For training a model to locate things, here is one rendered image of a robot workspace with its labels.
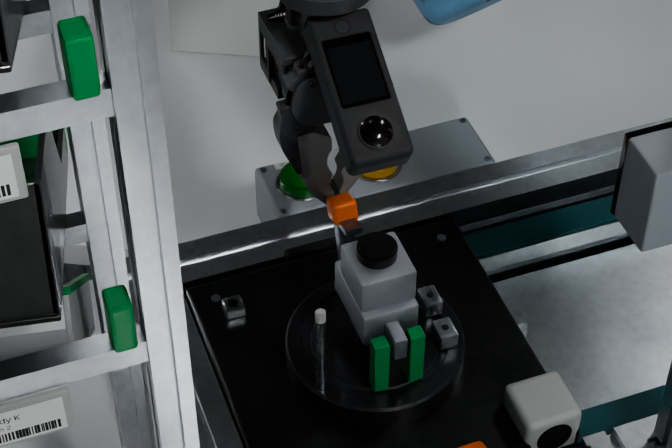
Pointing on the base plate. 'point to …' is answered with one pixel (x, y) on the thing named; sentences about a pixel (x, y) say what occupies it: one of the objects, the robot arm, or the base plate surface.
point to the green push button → (290, 181)
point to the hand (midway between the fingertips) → (334, 196)
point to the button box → (280, 203)
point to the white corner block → (543, 411)
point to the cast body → (378, 289)
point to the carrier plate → (476, 392)
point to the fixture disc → (438, 367)
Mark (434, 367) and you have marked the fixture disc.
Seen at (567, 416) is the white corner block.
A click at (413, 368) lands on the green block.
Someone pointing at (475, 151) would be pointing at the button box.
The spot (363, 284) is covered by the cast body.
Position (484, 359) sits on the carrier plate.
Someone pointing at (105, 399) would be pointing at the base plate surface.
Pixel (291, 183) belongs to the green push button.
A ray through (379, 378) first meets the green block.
